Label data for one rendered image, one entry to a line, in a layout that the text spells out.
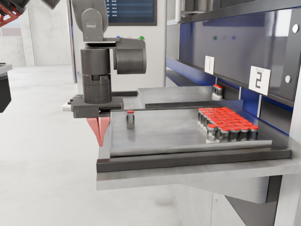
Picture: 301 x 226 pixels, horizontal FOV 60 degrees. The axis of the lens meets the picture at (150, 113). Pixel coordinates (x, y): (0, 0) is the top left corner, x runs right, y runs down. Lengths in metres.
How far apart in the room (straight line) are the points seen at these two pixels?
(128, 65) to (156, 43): 0.90
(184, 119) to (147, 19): 0.74
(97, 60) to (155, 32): 0.92
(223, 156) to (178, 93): 0.62
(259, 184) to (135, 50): 0.43
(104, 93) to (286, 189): 0.44
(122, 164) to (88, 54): 0.21
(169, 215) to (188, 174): 1.33
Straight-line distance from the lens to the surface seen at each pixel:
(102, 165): 0.51
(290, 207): 0.66
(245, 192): 0.69
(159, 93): 1.11
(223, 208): 0.99
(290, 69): 0.61
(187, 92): 1.14
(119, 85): 1.45
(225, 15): 0.91
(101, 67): 0.51
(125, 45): 0.52
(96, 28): 0.49
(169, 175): 0.50
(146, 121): 0.77
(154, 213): 1.84
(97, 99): 0.52
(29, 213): 2.01
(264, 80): 0.69
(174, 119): 0.79
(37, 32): 10.83
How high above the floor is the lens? 1.13
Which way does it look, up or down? 17 degrees down
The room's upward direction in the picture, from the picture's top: straight up
